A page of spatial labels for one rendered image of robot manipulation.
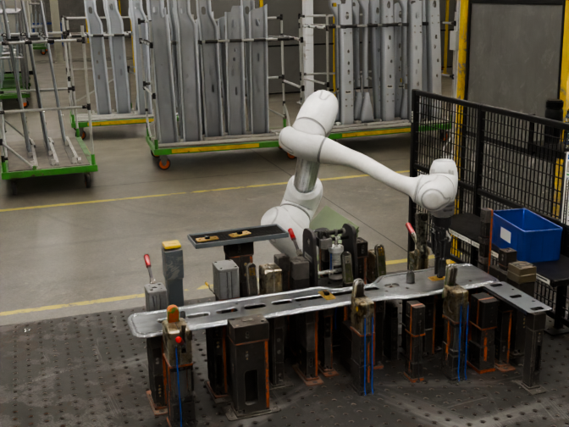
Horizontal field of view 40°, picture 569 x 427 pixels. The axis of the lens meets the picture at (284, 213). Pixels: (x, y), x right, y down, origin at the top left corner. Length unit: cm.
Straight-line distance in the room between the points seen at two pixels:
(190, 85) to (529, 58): 536
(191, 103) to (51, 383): 694
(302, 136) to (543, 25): 241
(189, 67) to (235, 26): 81
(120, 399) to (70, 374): 29
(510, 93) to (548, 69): 43
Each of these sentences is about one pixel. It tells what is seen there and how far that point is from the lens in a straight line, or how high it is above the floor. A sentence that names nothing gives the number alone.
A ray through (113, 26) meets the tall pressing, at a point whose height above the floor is 159.
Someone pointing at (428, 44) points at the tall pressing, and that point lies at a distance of 1098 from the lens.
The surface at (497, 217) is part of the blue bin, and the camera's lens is 334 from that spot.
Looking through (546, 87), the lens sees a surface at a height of 147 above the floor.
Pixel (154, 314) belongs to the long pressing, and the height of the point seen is 100.
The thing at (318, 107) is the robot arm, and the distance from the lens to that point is 308.
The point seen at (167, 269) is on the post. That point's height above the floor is 107.
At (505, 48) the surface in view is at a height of 167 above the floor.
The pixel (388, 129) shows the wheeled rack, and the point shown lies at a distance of 1051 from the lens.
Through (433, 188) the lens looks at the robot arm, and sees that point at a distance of 272.
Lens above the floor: 207
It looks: 16 degrees down
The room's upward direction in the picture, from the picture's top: 1 degrees counter-clockwise
